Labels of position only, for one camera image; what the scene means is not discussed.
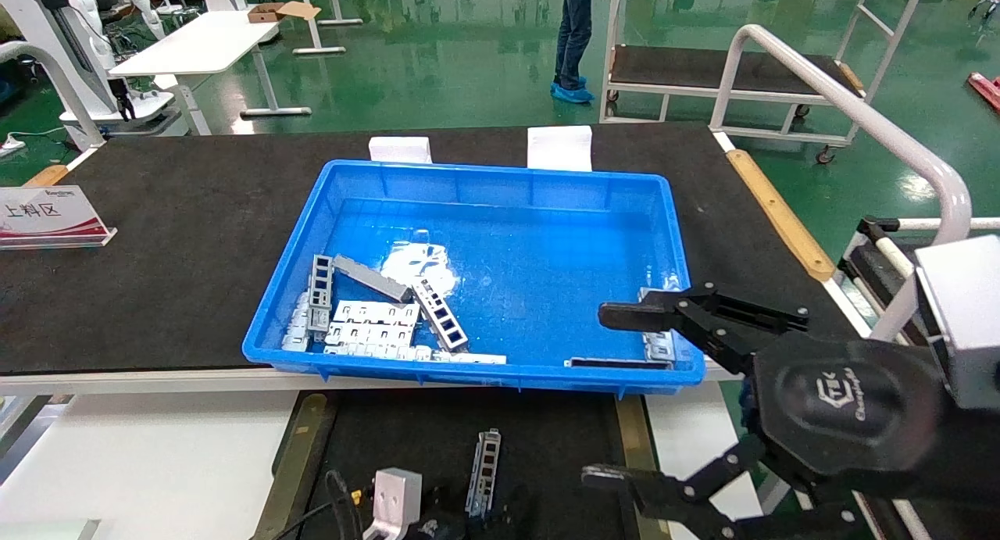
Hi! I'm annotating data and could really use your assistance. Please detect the metal part with dark slots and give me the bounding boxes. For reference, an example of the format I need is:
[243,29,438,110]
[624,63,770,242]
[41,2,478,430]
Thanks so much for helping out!
[411,278,470,352]

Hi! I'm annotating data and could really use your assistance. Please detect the large white paper label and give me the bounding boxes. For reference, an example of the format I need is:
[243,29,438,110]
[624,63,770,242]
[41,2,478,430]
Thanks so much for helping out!
[527,125,594,172]

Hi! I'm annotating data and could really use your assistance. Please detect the blue plastic tray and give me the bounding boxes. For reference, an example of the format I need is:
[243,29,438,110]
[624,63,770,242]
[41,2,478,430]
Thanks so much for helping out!
[242,159,706,394]

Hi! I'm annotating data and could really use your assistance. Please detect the person in blue jeans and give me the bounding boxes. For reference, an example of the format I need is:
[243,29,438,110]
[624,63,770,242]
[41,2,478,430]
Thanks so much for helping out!
[548,0,597,105]

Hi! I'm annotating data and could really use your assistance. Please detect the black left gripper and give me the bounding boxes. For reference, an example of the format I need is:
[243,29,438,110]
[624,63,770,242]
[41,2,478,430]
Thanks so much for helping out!
[406,485,541,540]

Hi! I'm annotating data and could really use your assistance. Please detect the long wooden edge strip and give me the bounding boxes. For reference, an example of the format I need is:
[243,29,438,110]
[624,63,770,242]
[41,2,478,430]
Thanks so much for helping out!
[726,149,836,283]

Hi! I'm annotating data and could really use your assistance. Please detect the grey slotted metal part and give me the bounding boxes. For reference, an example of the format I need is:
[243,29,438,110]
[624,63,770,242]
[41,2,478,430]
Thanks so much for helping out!
[466,428,502,520]

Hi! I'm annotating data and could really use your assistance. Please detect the short wooden edge strip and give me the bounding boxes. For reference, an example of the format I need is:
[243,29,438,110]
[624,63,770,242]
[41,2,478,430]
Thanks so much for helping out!
[23,164,70,188]

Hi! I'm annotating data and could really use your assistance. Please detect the long thin silver strip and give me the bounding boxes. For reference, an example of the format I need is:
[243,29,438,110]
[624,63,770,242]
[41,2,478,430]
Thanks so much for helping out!
[324,342,508,366]

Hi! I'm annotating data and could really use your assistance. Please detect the red white desk sign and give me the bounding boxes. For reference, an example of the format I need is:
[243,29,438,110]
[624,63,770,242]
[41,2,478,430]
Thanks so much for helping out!
[0,185,118,250]

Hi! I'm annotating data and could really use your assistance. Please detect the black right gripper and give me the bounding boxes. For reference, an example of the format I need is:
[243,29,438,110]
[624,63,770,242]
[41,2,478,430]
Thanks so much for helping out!
[582,282,1000,540]

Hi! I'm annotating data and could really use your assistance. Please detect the open cardboard box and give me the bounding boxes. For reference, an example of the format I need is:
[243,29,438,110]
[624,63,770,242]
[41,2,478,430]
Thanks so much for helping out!
[247,1,322,24]

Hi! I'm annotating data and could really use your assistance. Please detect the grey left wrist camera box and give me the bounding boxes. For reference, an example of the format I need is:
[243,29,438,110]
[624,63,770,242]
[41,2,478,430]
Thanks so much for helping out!
[362,467,423,540]

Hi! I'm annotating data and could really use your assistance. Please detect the white curved railing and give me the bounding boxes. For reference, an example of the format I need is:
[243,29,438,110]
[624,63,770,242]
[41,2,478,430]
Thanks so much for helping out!
[709,24,973,342]
[0,41,106,152]

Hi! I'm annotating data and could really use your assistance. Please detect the silver flat perforated plate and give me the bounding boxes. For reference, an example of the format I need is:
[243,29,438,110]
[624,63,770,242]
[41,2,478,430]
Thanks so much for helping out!
[324,299,421,347]

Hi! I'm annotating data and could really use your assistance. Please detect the plain grey metal bar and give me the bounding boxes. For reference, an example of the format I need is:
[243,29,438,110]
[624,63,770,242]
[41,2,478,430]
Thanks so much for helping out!
[333,255,414,303]

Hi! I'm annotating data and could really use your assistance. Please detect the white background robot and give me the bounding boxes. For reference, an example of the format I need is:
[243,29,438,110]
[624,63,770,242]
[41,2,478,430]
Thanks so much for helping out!
[0,0,177,147]

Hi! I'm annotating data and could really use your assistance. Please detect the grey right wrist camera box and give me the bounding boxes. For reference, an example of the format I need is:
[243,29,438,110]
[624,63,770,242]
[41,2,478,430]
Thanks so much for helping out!
[914,235,1000,412]

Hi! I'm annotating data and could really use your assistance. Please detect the black container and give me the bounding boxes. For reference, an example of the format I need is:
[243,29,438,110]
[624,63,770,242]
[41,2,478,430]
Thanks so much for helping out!
[297,388,643,540]

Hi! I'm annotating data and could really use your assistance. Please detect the white frame cart black shelves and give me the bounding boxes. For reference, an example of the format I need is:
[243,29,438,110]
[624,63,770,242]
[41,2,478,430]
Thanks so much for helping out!
[599,0,931,166]

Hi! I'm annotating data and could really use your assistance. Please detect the small white paper label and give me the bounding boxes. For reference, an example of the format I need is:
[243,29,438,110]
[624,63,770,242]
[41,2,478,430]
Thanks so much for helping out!
[369,136,433,165]

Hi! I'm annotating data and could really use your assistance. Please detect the grey ladder-shaped metal part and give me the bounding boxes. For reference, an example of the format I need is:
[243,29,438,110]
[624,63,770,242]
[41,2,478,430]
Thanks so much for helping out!
[307,255,335,338]

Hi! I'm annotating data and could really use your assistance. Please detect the silver folded metal part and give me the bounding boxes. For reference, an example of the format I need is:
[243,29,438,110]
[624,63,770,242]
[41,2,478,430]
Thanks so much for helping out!
[638,287,677,362]

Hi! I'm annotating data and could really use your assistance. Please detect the small silver bracket part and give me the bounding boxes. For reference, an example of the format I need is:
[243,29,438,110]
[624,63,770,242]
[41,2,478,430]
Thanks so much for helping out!
[281,293,312,352]

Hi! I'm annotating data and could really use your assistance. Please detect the red floor object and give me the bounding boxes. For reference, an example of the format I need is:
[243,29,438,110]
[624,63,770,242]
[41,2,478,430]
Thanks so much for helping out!
[967,72,1000,116]

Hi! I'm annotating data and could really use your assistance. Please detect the dark thin metal bar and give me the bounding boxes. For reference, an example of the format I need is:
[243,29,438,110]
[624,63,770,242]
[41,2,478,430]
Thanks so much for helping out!
[564,357,674,370]

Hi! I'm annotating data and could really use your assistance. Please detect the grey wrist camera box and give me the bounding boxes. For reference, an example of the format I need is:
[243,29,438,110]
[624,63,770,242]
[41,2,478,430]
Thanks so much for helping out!
[914,235,1000,412]
[362,467,423,540]

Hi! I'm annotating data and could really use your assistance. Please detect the white table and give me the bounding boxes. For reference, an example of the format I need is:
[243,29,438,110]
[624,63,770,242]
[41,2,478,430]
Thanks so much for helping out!
[109,9,313,136]

